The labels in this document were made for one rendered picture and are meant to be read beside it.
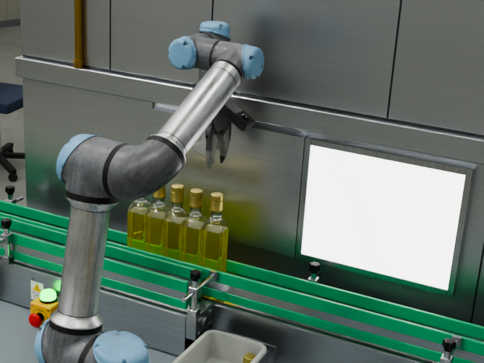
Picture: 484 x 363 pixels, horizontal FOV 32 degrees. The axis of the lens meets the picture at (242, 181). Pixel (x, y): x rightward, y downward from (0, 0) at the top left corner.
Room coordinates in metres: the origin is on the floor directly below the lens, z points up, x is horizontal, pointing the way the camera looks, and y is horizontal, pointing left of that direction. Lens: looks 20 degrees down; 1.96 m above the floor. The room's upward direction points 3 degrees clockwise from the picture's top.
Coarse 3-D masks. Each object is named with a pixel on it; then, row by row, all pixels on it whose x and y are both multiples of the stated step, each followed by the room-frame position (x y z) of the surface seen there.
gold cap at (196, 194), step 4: (192, 192) 2.08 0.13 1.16; (196, 192) 2.08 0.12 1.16; (200, 192) 2.09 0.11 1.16; (192, 196) 2.08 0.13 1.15; (196, 196) 2.08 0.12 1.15; (200, 196) 2.09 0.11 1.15; (192, 200) 2.08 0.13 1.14; (196, 200) 2.08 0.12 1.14; (200, 200) 2.09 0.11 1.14; (192, 204) 2.08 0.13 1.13; (196, 204) 2.08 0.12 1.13; (200, 204) 2.09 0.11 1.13
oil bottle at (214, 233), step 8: (208, 224) 2.06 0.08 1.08; (216, 224) 2.05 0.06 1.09; (224, 224) 2.07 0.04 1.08; (208, 232) 2.06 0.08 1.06; (216, 232) 2.05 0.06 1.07; (224, 232) 2.06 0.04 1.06; (208, 240) 2.05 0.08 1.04; (216, 240) 2.05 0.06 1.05; (224, 240) 2.07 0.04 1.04; (208, 248) 2.05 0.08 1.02; (216, 248) 2.04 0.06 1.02; (224, 248) 2.07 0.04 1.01; (208, 256) 2.05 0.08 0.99; (216, 256) 2.04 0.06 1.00; (224, 256) 2.07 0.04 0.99; (200, 264) 2.07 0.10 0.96; (208, 264) 2.05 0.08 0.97; (216, 264) 2.04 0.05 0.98; (224, 264) 2.07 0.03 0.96
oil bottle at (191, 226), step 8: (192, 216) 2.08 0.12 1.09; (200, 216) 2.09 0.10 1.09; (184, 224) 2.08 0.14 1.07; (192, 224) 2.07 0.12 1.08; (200, 224) 2.07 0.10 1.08; (184, 232) 2.08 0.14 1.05; (192, 232) 2.07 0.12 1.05; (200, 232) 2.07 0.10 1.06; (184, 240) 2.08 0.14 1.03; (192, 240) 2.07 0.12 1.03; (200, 240) 2.07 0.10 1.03; (184, 248) 2.08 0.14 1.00; (192, 248) 2.07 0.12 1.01; (200, 248) 2.07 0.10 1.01; (184, 256) 2.08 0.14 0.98; (192, 256) 2.07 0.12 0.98; (200, 256) 2.07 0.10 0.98
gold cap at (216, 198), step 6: (216, 192) 2.09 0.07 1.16; (210, 198) 2.07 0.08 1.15; (216, 198) 2.06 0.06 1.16; (222, 198) 2.07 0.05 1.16; (210, 204) 2.07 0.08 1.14; (216, 204) 2.06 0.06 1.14; (222, 204) 2.07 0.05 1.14; (210, 210) 2.07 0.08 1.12; (216, 210) 2.06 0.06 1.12; (222, 210) 2.07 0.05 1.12
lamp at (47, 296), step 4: (40, 292) 2.07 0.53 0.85; (44, 292) 2.06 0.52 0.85; (48, 292) 2.06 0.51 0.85; (52, 292) 2.07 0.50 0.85; (40, 296) 2.06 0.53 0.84; (44, 296) 2.05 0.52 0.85; (48, 296) 2.05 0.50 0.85; (52, 296) 2.06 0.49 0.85; (40, 300) 2.06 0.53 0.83; (44, 300) 2.05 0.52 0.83; (48, 300) 2.05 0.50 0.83; (52, 300) 2.06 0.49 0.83
